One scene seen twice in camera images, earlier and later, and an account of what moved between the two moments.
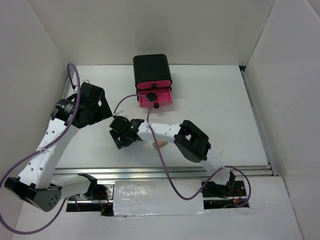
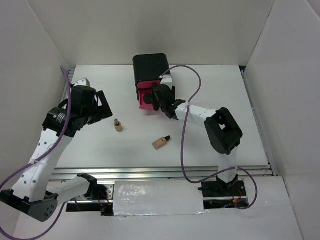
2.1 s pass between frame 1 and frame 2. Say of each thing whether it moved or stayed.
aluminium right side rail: stayed
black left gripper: stayed
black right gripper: moved
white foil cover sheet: stayed
